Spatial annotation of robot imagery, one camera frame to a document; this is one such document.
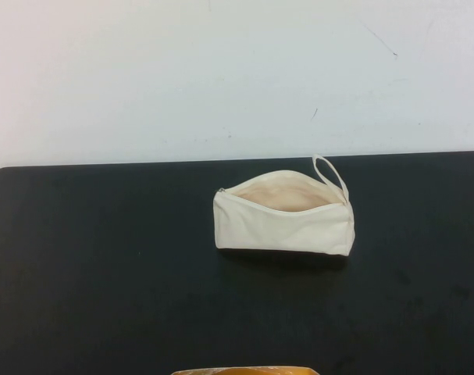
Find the cream fabric pencil case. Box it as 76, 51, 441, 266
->
212, 154, 357, 259

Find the yellow object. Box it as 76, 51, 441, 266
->
172, 366, 318, 375

